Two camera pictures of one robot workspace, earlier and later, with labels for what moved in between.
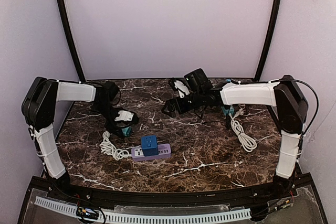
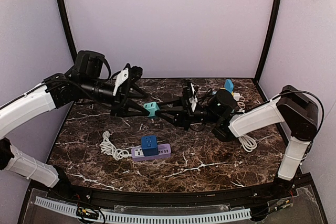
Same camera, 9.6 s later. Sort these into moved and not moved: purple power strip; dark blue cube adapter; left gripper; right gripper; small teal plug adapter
Moved: small teal plug adapter; right gripper; left gripper
Not moved: dark blue cube adapter; purple power strip
